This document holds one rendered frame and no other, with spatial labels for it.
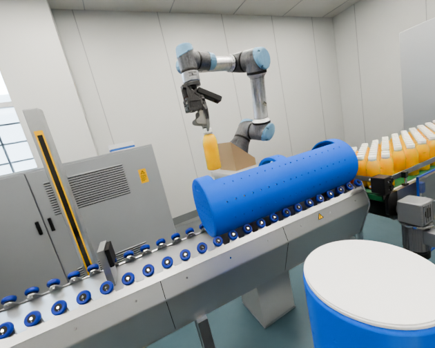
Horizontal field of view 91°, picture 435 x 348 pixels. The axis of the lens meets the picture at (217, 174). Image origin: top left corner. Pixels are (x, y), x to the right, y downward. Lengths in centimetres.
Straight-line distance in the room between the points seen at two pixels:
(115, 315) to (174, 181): 292
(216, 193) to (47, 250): 191
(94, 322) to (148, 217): 154
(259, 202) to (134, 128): 290
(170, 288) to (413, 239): 126
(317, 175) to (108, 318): 106
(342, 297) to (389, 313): 8
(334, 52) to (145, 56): 446
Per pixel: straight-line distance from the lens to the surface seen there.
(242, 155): 140
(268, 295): 177
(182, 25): 429
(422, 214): 148
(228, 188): 91
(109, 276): 100
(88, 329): 101
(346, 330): 57
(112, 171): 230
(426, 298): 60
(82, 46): 388
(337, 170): 127
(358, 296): 58
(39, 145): 129
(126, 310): 98
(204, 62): 105
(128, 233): 244
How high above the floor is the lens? 142
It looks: 11 degrees down
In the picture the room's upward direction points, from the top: 13 degrees counter-clockwise
